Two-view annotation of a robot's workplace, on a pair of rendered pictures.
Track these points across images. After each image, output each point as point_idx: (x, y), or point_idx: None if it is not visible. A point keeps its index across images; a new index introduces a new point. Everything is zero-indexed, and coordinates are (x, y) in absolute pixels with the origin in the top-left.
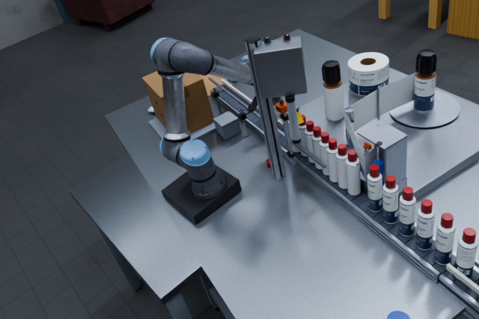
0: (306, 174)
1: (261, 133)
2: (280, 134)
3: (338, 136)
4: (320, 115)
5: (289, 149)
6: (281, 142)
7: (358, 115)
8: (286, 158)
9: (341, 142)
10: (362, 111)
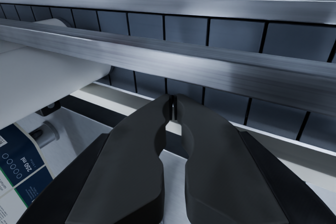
0: None
1: None
2: (18, 22)
3: (78, 144)
4: (170, 210)
5: (73, 16)
6: (125, 23)
7: (13, 202)
8: None
9: (61, 129)
10: (15, 215)
